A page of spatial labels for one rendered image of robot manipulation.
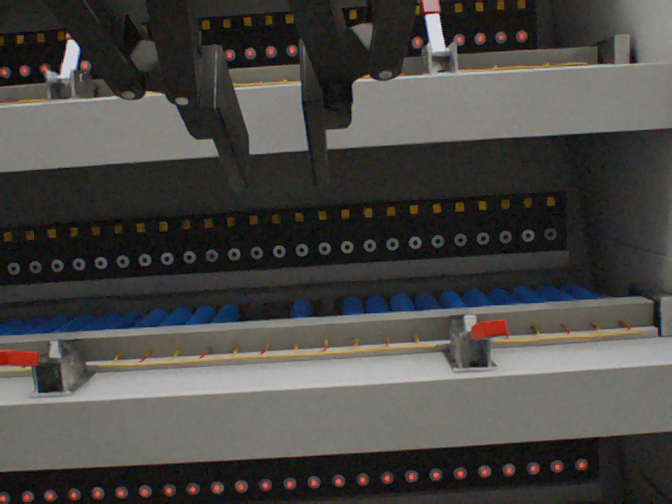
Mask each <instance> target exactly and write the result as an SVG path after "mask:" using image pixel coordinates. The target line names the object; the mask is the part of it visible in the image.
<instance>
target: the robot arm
mask: <svg viewBox="0 0 672 504"><path fill-rule="evenodd" d="M42 1H43V2H44V3H45V5H46V6H47V7H48V8H49V10H50V11H51V12H52V14H53V15H54V16H55V17H56V19H57V20H58V21H59V24H60V25H61V26H62V28H63V29H64V30H65V31H67V32H66V33H68V34H69V35H70V37H71V38H72V39H73V41H74V42H75V43H76V44H77V46H78V47H79V48H80V50H81V51H82V52H83V54H84V55H85V56H86V57H87V60H88V61H89V62H90V64H91V65H92V66H93V68H94V69H95V70H96V71H97V73H98V74H99V75H100V77H101V78H102V79H103V80H104V82H105V83H106V84H107V86H108V88H109V89H110V91H111V92H112V93H113V94H114V95H116V96H117V97H119V98H121V99H124V100H129V101H135V100H139V99H142V98H144V97H145V95H146V91H151V92H157V93H162V94H165V95H166V97H167V100H168V101H169V102H170V103H171V104H173V105H175V106H176V108H177V110H178V112H179V114H180V116H181V118H182V121H183V123H184V126H185V127H187V128H186V130H188V132H189V134H190V135H191V136H193V137H194V138H195V140H196V139H197V141H198V139H213V142H214V145H215V147H216V149H217V152H218V154H219V156H220V160H221V162H222V165H223V167H224V169H225V172H226V174H228V178H229V180H230V182H231V185H232V187H233V189H234V191H241V190H249V189H250V172H249V168H250V142H249V134H248V130H247V127H246V123H245V120H244V117H243V113H242V110H240V109H241V107H239V103H238V100H237V96H236V93H235V90H234V87H233V82H232V79H231V76H230V73H229V70H228V66H227V62H226V59H225V56H224V52H223V49H222V46H221V45H220V46H217V45H212V46H203V47H202V59H201V31H200V30H199V26H198V17H197V8H196V0H145V1H146V5H147V10H148V14H149V19H150V23H151V29H152V33H153V38H154V42H152V41H149V38H148V36H147V34H146V32H145V31H144V29H143V27H142V26H141V24H140V21H139V20H138V18H137V16H136V15H135V13H134V11H133V10H132V8H131V6H130V4H129V3H128V1H127V0H42ZM418 1H419V0H366V6H365V14H364V23H363V24H358V25H355V26H352V27H349V28H347V26H346V22H345V19H344V15H343V11H341V7H340V2H339V0H288V3H289V6H290V9H291V11H292V14H293V17H294V20H295V22H296V25H297V29H298V32H299V34H300V37H301V39H299V58H300V82H301V103H302V111H303V118H304V125H305V132H306V139H307V147H308V154H309V160H311V168H312V175H313V182H314V186H315V185H317V186H321V185H329V184H330V178H329V160H328V142H327V130H343V129H348V127H349V125H350V124H351V122H352V104H353V93H352V84H353V83H354V82H355V81H356V80H357V79H360V78H362V77H365V76H368V75H369V76H370V78H372V79H373V80H377V81H389V80H392V79H395V78H397V77H398V76H399V75H400V74H401V72H402V67H403V63H404V58H405V54H406V50H407V45H408V40H409V36H410V32H411V28H412V22H413V18H415V14H416V10H417V5H418Z"/></svg>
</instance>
